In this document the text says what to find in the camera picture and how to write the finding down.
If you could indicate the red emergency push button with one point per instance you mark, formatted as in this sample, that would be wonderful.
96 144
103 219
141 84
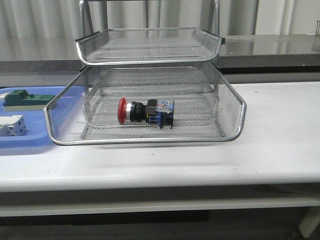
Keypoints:
158 112

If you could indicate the blue plastic tray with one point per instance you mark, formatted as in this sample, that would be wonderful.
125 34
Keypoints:
22 140

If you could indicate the white circuit breaker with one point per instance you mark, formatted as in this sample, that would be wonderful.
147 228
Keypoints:
11 126

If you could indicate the grey stone counter shelf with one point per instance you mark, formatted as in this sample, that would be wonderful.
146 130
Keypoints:
241 54

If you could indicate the white table leg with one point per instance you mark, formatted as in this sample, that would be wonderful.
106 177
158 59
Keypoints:
310 222

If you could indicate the silver metal rack frame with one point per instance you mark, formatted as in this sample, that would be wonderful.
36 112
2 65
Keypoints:
86 24

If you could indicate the green electrical switch block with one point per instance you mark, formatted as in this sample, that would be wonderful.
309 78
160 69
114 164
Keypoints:
21 100

